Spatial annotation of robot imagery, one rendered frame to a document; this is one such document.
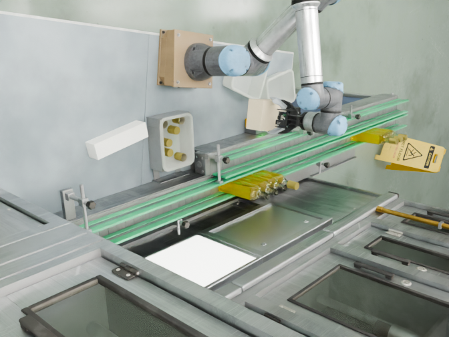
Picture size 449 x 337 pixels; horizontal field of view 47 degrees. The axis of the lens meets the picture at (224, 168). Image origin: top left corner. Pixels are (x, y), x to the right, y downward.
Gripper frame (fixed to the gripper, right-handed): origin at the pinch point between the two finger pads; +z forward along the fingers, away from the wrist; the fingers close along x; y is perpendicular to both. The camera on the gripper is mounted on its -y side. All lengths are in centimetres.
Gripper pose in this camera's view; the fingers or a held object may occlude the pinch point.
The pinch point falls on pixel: (270, 115)
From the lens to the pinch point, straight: 210.3
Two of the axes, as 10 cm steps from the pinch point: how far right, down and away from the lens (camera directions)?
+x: -0.8, 9.8, 1.9
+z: -7.2, -1.9, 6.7
